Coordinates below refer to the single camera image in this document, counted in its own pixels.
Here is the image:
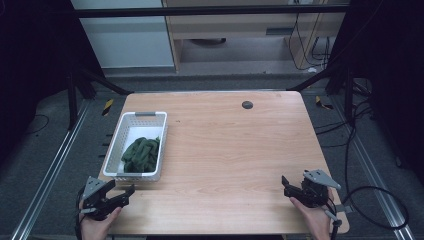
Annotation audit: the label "thin black floor cable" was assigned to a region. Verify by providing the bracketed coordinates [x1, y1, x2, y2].
[23, 113, 51, 136]

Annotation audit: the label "black horizontal frame bar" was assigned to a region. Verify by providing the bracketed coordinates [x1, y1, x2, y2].
[73, 3, 352, 19]

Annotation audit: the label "white cabinet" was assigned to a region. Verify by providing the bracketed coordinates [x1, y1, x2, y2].
[70, 0, 176, 70]

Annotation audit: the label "dark green cloth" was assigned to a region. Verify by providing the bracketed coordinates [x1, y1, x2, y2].
[120, 136, 161, 174]

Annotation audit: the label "black floor cables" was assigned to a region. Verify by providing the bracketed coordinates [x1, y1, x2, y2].
[313, 78, 404, 204]

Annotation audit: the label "black looped gripper cable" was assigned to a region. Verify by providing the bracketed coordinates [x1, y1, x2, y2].
[322, 185, 410, 240]

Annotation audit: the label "black metal frame stand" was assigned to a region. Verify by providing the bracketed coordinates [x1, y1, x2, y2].
[286, 63, 356, 126]
[65, 64, 134, 132]

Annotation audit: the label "black hanging desk cables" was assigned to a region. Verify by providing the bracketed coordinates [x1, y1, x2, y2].
[287, 11, 333, 72]

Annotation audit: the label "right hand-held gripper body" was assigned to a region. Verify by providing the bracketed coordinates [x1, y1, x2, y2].
[300, 168, 343, 209]

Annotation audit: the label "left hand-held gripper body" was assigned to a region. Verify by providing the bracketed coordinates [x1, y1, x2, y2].
[79, 176, 130, 222]

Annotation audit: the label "white perforated plastic basket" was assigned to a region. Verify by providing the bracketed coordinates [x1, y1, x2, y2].
[102, 111, 169, 183]

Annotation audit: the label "light wooden desk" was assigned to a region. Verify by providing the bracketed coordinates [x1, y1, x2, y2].
[162, 0, 349, 74]

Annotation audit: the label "person's right hand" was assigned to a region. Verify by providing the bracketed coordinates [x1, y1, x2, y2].
[288, 196, 334, 240]

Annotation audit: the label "yellow black striped floor tape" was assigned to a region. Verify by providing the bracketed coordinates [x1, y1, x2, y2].
[101, 98, 115, 117]
[315, 95, 334, 111]

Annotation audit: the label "person's left hand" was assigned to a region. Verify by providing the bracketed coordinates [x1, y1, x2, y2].
[79, 206, 123, 240]

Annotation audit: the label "aluminium floor rail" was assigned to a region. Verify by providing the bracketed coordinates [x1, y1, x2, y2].
[9, 99, 92, 240]
[329, 96, 416, 240]

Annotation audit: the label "black curtain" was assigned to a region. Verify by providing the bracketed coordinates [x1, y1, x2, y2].
[0, 0, 104, 164]
[328, 0, 424, 184]

